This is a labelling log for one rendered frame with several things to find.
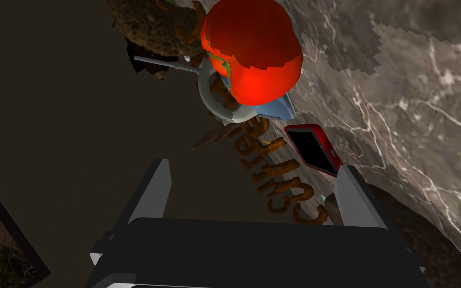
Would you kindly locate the red round fruit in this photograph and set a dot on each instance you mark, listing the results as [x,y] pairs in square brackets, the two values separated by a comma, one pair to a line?
[254,48]

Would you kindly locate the red phone with black screen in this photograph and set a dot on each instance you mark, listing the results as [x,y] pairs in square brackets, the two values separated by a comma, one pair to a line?
[313,151]

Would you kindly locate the brown bumpy bread loaf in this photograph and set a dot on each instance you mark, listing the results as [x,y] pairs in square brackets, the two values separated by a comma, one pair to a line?
[154,24]

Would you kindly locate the grey metal rod utensil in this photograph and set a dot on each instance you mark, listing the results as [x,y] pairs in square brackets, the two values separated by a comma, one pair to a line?
[158,63]

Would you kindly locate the brown letter-shaped decoration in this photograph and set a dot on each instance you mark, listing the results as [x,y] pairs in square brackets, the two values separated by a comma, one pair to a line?
[278,170]

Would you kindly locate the dark brown round bowl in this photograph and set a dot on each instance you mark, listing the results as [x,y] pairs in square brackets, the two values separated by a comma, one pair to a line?
[426,248]

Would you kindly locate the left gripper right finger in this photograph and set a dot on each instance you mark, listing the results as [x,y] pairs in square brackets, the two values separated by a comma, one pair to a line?
[356,204]

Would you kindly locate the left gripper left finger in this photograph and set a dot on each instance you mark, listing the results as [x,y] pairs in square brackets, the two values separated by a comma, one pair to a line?
[153,196]

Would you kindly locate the pale blue plate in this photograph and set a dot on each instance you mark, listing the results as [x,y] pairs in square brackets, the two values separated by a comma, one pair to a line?
[278,108]

